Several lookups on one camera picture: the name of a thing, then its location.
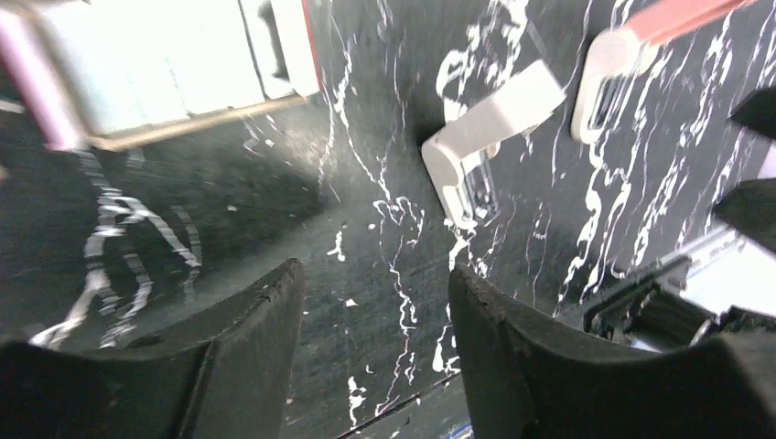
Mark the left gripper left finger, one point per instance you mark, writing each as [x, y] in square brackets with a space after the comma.
[221, 373]

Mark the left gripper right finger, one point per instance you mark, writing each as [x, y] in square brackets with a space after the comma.
[527, 375]

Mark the white stapler part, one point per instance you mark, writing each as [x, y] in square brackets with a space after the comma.
[457, 157]

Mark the small red white staple box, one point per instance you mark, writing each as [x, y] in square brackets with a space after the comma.
[137, 72]

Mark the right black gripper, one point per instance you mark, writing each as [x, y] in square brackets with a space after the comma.
[717, 288]

